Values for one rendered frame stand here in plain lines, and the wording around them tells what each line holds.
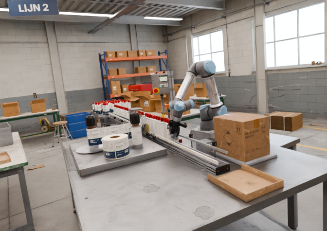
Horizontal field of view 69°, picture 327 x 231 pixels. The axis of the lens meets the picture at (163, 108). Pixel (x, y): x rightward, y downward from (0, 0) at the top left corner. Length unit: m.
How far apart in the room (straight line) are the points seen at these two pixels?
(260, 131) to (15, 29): 8.75
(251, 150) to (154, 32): 9.88
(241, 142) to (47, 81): 8.38
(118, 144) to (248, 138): 0.91
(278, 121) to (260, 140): 4.20
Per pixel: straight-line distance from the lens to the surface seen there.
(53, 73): 9.45
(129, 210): 1.28
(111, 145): 1.83
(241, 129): 1.63
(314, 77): 7.22
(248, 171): 1.59
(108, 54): 9.29
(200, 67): 2.06
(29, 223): 2.80
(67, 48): 9.69
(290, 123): 5.84
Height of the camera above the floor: 1.46
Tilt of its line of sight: 8 degrees down
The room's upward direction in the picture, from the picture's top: 5 degrees counter-clockwise
